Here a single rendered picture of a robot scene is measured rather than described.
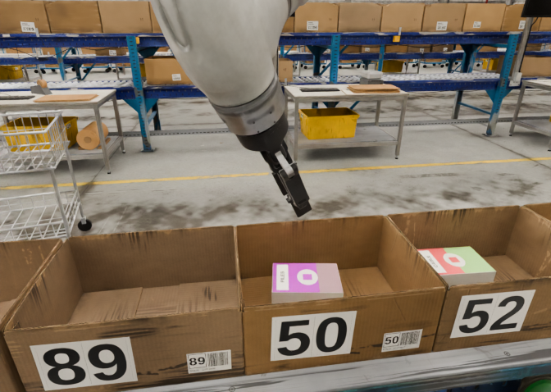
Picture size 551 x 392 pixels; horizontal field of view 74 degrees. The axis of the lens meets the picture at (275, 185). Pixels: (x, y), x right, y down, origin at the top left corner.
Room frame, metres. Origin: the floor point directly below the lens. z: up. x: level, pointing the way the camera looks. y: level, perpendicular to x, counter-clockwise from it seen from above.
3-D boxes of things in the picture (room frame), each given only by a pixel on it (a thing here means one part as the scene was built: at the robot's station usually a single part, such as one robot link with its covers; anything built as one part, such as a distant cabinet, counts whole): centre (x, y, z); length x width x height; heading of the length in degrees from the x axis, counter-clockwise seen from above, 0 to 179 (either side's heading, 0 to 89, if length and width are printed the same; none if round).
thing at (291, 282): (0.70, -0.07, 0.92); 0.16 x 0.11 x 0.07; 89
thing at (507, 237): (0.73, -0.50, 0.96); 0.39 x 0.29 x 0.17; 98
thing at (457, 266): (0.77, -0.45, 0.92); 0.16 x 0.11 x 0.07; 96
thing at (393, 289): (0.67, -0.11, 0.96); 0.39 x 0.29 x 0.17; 98
